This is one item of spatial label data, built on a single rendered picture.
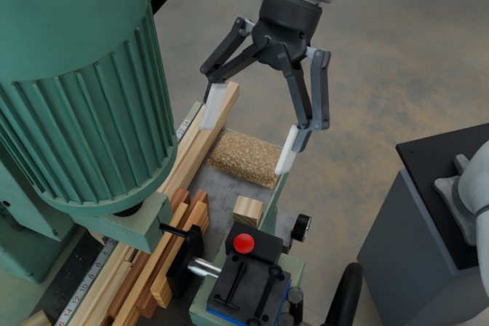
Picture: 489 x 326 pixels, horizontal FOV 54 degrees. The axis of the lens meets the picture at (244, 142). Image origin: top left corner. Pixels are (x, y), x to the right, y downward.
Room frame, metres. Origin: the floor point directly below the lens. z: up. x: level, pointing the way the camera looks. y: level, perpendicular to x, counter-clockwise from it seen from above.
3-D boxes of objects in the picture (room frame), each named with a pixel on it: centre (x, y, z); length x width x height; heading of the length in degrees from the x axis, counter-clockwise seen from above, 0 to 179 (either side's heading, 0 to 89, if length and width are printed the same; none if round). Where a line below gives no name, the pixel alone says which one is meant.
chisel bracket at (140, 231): (0.34, 0.19, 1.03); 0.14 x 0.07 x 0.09; 67
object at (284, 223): (0.51, -0.06, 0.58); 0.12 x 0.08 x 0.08; 67
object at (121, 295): (0.31, 0.15, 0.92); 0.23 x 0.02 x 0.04; 157
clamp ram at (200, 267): (0.27, 0.06, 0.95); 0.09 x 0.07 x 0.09; 157
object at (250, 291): (0.25, -0.01, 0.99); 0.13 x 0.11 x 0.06; 157
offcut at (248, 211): (0.39, -0.01, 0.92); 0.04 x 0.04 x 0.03; 72
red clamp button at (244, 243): (0.29, 0.00, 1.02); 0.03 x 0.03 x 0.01
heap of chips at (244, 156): (0.51, -0.01, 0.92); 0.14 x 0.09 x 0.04; 67
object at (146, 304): (0.31, 0.11, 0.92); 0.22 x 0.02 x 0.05; 157
